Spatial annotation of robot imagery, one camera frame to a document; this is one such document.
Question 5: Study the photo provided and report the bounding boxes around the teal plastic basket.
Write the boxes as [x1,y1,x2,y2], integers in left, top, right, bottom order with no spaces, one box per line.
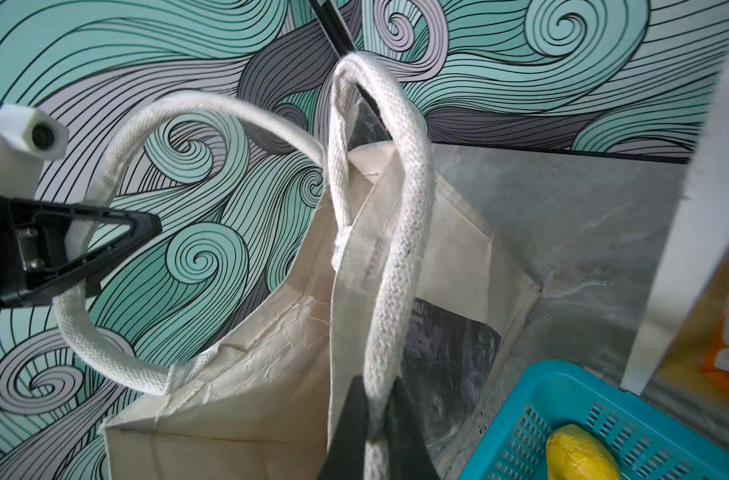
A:
[461,360,729,479]

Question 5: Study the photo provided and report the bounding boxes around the white wooden shelf rack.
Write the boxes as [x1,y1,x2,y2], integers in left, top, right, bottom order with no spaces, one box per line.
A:
[619,11,729,421]

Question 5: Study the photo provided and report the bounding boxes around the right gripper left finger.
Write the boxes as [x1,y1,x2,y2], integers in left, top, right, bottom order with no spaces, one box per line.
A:
[318,376,369,480]

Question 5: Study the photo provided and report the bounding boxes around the orange candy bag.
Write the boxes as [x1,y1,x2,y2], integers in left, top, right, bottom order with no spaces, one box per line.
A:
[699,221,729,394]

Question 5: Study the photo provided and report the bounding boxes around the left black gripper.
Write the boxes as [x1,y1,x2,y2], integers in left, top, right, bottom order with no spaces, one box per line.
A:
[0,197,162,308]

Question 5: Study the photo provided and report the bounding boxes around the beige canvas tote bag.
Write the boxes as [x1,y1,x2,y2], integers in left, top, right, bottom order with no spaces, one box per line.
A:
[52,52,537,479]

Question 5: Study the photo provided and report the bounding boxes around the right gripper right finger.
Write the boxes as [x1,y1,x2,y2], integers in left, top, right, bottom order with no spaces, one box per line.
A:
[385,377,439,480]

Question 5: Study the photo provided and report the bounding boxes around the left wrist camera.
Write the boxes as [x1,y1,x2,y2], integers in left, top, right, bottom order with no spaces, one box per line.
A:
[0,102,70,199]

